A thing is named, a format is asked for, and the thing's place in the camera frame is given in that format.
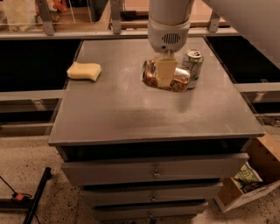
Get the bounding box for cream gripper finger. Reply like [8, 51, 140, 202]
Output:
[155, 50, 178, 88]

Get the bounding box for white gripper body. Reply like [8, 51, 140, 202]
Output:
[148, 17, 190, 53]

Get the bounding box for orange soda can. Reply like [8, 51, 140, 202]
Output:
[142, 59, 191, 92]

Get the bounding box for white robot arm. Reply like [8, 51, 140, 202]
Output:
[148, 0, 280, 88]

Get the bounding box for green white soda can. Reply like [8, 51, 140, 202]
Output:
[182, 49, 204, 89]

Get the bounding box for grey metal railing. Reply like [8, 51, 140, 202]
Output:
[0, 0, 240, 41]

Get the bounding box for yellow sponge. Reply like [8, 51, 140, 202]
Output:
[66, 62, 102, 81]

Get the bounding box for grey drawer cabinet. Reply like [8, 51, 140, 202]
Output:
[47, 36, 265, 221]

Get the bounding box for top grey drawer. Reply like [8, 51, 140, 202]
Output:
[61, 153, 249, 186]

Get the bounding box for grey drawer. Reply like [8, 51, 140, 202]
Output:
[94, 201, 208, 221]
[80, 182, 223, 207]
[61, 153, 249, 186]

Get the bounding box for middle grey drawer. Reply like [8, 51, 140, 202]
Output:
[80, 182, 223, 207]

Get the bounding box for cardboard box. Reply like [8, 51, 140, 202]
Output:
[214, 133, 280, 213]

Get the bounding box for green chip bag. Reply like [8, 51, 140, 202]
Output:
[233, 162, 263, 193]

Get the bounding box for bottom grey drawer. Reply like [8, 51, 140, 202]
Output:
[94, 201, 208, 221]

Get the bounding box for black stand leg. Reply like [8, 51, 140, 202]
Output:
[23, 167, 52, 224]

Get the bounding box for black cable with orange clip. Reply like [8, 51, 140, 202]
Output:
[0, 175, 40, 224]

